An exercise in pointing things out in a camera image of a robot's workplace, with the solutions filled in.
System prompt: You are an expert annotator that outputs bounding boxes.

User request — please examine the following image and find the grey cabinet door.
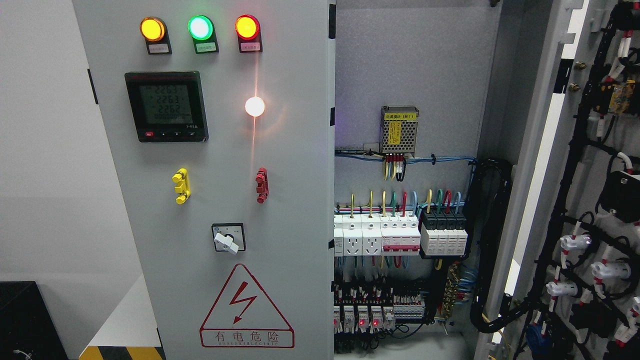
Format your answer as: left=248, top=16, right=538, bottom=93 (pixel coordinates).
left=470, top=0, right=639, bottom=360
left=73, top=0, right=335, bottom=360

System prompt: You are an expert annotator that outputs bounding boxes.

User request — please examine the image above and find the perforated metal power supply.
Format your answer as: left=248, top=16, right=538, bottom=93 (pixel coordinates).
left=379, top=105, right=419, bottom=154

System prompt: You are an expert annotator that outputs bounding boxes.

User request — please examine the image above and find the red white circuit breaker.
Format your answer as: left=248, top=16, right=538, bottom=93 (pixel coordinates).
left=381, top=214, right=421, bottom=256

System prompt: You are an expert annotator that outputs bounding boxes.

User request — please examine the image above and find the white glowing indicator lamp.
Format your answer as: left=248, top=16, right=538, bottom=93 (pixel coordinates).
left=244, top=96, right=266, bottom=117

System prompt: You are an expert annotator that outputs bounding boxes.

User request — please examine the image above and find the black white surge protector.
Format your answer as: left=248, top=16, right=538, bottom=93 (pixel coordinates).
left=419, top=210, right=468, bottom=259

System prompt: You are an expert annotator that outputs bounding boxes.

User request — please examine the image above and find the row of relay modules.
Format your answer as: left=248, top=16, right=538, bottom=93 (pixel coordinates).
left=332, top=284, right=426, bottom=334

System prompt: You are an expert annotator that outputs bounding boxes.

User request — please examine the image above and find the red triangle warning sticker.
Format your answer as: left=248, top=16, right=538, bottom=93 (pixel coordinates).
left=199, top=263, right=295, bottom=348

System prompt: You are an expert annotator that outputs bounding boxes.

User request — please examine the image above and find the brass right terminal bar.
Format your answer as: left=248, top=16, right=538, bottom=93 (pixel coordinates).
left=440, top=262, right=461, bottom=320

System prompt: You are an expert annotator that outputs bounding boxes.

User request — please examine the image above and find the black digital power meter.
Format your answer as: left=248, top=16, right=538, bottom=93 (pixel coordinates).
left=125, top=70, right=208, bottom=142

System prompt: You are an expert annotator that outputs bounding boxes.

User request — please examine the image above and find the red indicator lamp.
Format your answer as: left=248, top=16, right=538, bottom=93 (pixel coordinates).
left=234, top=14, right=260, bottom=41

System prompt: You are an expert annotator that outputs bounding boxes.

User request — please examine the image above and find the green indicator lamp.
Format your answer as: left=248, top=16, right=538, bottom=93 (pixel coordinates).
left=187, top=14, right=214, bottom=41

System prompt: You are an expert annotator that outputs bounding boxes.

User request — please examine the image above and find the yellow indicator lamp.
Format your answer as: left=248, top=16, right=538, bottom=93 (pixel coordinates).
left=139, top=16, right=167, bottom=43

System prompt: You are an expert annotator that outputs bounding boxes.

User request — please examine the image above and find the black box at left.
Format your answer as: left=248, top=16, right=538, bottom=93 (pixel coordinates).
left=0, top=281, right=67, bottom=360

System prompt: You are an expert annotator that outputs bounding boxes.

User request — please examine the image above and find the red terminal post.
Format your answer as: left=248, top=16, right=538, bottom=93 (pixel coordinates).
left=254, top=167, right=270, bottom=204

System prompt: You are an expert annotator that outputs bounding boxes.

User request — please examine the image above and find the white rotary selector switch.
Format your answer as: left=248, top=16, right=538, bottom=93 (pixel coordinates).
left=211, top=222, right=246, bottom=255

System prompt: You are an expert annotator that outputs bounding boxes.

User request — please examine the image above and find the yellow terminal post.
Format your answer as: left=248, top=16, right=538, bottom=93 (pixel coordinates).
left=172, top=167, right=191, bottom=205

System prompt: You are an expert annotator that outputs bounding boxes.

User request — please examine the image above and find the black right cable conduit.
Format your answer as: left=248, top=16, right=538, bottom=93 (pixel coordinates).
left=469, top=158, right=532, bottom=334

